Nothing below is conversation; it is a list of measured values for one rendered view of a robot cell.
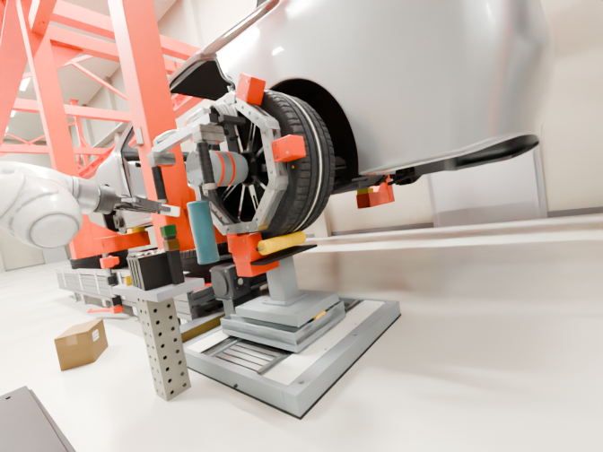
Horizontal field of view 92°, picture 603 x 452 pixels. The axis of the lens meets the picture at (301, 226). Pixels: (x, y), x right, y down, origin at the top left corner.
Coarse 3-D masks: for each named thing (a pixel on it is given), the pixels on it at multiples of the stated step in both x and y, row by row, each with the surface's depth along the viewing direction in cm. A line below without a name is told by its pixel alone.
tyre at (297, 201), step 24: (264, 96) 111; (288, 96) 119; (288, 120) 105; (312, 120) 116; (312, 144) 109; (288, 168) 108; (312, 168) 109; (288, 192) 110; (312, 192) 113; (288, 216) 113; (312, 216) 125
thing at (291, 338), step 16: (336, 304) 141; (224, 320) 141; (240, 320) 142; (256, 320) 134; (320, 320) 124; (336, 320) 133; (240, 336) 135; (256, 336) 127; (272, 336) 120; (288, 336) 114; (304, 336) 116
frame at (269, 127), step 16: (224, 96) 112; (256, 112) 103; (272, 128) 102; (192, 144) 132; (208, 144) 134; (272, 160) 102; (272, 176) 102; (208, 192) 137; (272, 192) 104; (272, 208) 111; (224, 224) 127; (240, 224) 118; (256, 224) 112
